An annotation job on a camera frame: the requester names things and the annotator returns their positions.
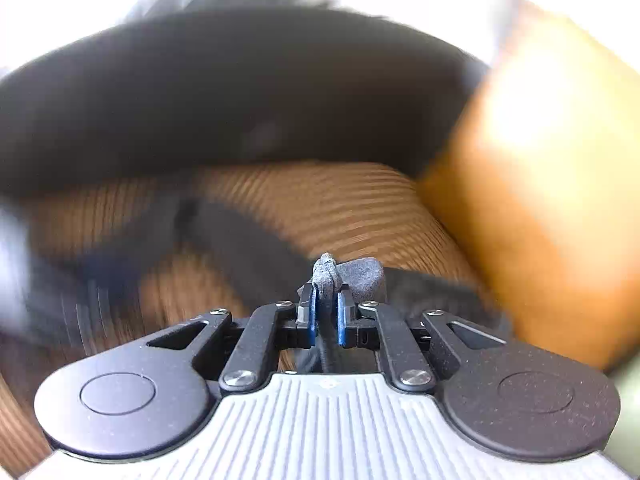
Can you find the dark grey sofa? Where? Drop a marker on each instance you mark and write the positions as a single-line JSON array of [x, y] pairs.
[[200, 100]]

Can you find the brown woven sofa mat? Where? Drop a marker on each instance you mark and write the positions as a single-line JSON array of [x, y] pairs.
[[340, 200]]

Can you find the dark grey garment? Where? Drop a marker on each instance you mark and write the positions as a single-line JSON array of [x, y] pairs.
[[360, 275]]

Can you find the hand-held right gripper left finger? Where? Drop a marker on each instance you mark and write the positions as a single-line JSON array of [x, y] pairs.
[[312, 320]]

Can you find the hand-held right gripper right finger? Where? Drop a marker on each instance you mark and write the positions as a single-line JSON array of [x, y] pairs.
[[343, 322]]

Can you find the orange leather cushion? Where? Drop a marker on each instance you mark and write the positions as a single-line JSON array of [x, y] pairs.
[[540, 185]]

